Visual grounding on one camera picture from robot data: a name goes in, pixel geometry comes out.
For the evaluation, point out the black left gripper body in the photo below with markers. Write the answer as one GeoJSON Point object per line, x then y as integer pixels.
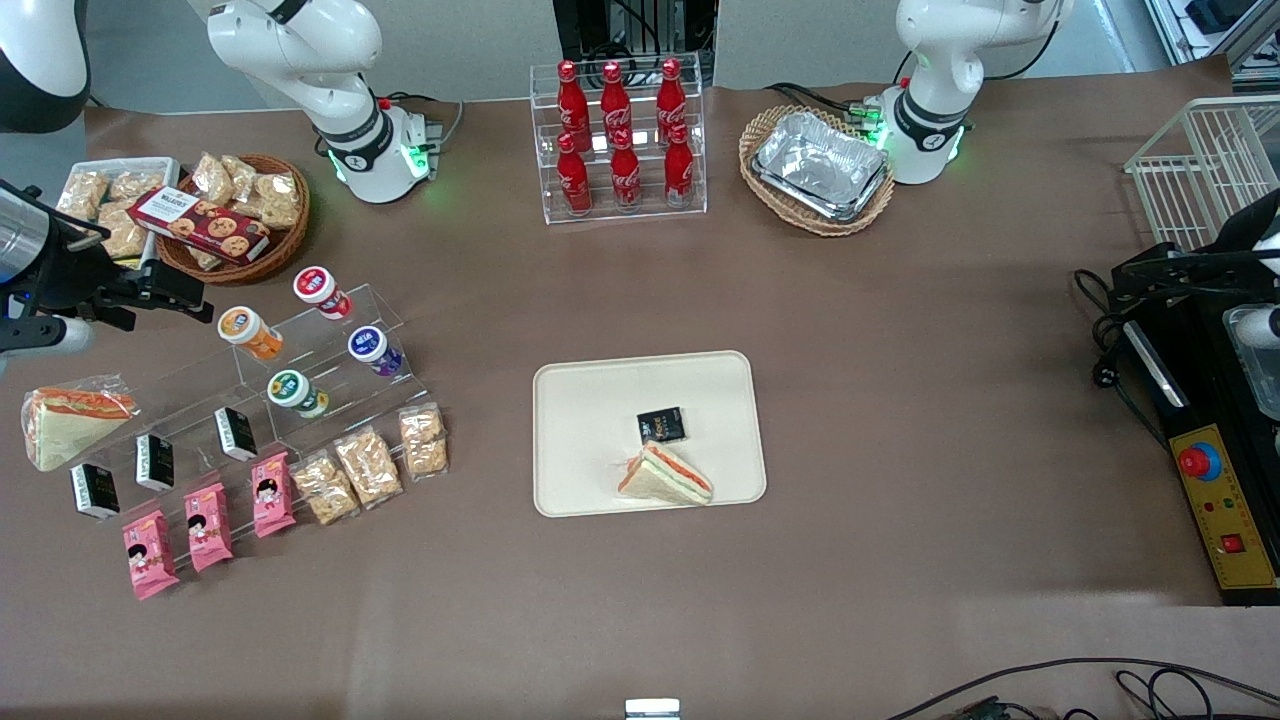
{"type": "Point", "coordinates": [1190, 268]}

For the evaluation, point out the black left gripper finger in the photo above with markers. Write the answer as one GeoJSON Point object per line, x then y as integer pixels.
{"type": "Point", "coordinates": [1140, 288]}
{"type": "Point", "coordinates": [1140, 262]}

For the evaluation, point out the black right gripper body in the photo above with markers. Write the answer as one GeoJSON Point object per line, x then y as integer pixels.
{"type": "Point", "coordinates": [72, 277]}

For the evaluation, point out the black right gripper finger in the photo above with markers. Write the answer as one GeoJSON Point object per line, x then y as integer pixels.
{"type": "Point", "coordinates": [112, 318]}
{"type": "Point", "coordinates": [175, 288]}

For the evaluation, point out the green lid yogurt cup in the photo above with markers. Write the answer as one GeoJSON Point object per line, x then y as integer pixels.
{"type": "Point", "coordinates": [290, 390]}

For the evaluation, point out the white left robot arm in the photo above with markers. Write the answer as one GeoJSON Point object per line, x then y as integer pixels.
{"type": "Point", "coordinates": [930, 60]}

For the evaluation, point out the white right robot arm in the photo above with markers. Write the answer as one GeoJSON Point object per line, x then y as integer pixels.
{"type": "Point", "coordinates": [300, 40]}

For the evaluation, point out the white rectangular snack tray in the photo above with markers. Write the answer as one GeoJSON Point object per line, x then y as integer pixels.
{"type": "Point", "coordinates": [165, 168]}

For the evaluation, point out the red gum bottle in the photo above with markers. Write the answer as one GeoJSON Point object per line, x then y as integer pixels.
{"type": "Point", "coordinates": [318, 288]}

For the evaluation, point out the purple gum bottle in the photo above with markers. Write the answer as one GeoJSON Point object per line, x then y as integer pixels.
{"type": "Point", "coordinates": [370, 347]}

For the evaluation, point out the silver foil tray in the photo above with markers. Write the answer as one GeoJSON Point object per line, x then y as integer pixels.
{"type": "Point", "coordinates": [820, 165]}

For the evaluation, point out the beige plastic tray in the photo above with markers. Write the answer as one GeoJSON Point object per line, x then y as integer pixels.
{"type": "Point", "coordinates": [590, 450]}

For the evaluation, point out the wrapped sandwich on tray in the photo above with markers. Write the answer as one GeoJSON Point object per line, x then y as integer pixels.
{"type": "Point", "coordinates": [665, 478]}

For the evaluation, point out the clear nut snack bag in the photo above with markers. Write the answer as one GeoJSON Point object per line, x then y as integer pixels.
{"type": "Point", "coordinates": [368, 467]}
{"type": "Point", "coordinates": [240, 175]}
{"type": "Point", "coordinates": [135, 186]}
{"type": "Point", "coordinates": [212, 178]}
{"type": "Point", "coordinates": [276, 200]}
{"type": "Point", "coordinates": [423, 441]}
{"type": "Point", "coordinates": [122, 235]}
{"type": "Point", "coordinates": [82, 195]}
{"type": "Point", "coordinates": [325, 490]}

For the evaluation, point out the red cookie box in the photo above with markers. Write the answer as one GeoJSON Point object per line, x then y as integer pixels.
{"type": "Point", "coordinates": [200, 225]}

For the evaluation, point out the orange lid yogurt cup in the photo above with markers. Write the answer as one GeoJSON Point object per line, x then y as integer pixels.
{"type": "Point", "coordinates": [245, 328]}

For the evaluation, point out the plastic wrapped triangle sandwich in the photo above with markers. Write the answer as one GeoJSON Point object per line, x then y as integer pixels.
{"type": "Point", "coordinates": [70, 420]}

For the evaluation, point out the round brown wicker basket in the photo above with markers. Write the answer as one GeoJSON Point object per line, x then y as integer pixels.
{"type": "Point", "coordinates": [285, 245]}

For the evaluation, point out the small black carton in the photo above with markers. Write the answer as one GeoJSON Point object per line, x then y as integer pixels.
{"type": "Point", "coordinates": [155, 461]}
{"type": "Point", "coordinates": [96, 492]}
{"type": "Point", "coordinates": [236, 434]}

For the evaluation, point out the clear acrylic stepped stand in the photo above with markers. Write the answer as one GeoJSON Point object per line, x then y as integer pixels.
{"type": "Point", "coordinates": [320, 335]}

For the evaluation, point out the red emergency stop button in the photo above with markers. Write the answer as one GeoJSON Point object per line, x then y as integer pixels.
{"type": "Point", "coordinates": [1198, 461]}

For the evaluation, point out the pink snack pack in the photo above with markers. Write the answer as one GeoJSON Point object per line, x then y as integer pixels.
{"type": "Point", "coordinates": [273, 495]}
{"type": "Point", "coordinates": [208, 527]}
{"type": "Point", "coordinates": [150, 555]}

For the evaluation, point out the black yellow control box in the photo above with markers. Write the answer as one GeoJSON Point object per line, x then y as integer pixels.
{"type": "Point", "coordinates": [1225, 540]}

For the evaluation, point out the light woven wicker basket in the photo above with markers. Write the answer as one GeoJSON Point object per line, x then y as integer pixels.
{"type": "Point", "coordinates": [765, 195]}

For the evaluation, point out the red cola bottle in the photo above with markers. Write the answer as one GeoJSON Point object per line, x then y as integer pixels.
{"type": "Point", "coordinates": [671, 98]}
{"type": "Point", "coordinates": [574, 180]}
{"type": "Point", "coordinates": [626, 175]}
{"type": "Point", "coordinates": [614, 100]}
{"type": "Point", "coordinates": [679, 170]}
{"type": "Point", "coordinates": [571, 105]}

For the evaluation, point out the clear acrylic bottle rack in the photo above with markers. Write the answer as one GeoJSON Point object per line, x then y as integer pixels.
{"type": "Point", "coordinates": [650, 212]}

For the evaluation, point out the black equipment rack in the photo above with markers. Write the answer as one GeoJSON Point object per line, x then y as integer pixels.
{"type": "Point", "coordinates": [590, 25]}

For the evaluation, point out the small black snack packet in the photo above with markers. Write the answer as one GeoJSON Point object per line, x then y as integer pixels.
{"type": "Point", "coordinates": [661, 425]}

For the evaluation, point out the small silver metal block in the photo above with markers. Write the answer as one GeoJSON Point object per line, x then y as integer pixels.
{"type": "Point", "coordinates": [652, 709]}

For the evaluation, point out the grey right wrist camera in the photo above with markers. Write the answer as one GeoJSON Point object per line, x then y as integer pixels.
{"type": "Point", "coordinates": [50, 335]}

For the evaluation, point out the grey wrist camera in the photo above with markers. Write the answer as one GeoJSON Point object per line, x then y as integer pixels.
{"type": "Point", "coordinates": [1255, 325]}
{"type": "Point", "coordinates": [50, 335]}

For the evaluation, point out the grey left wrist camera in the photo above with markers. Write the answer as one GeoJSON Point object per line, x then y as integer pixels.
{"type": "Point", "coordinates": [1255, 325]}

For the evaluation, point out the grey metal shelf frame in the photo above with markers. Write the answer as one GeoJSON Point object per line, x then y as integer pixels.
{"type": "Point", "coordinates": [1220, 30]}

